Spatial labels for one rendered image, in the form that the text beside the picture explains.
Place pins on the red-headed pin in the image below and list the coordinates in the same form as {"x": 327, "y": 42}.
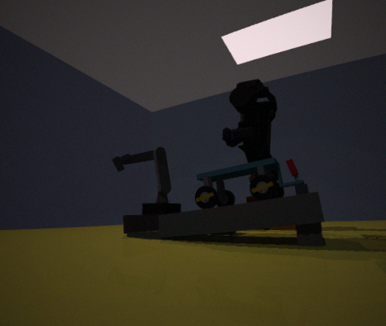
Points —
{"x": 293, "y": 171}

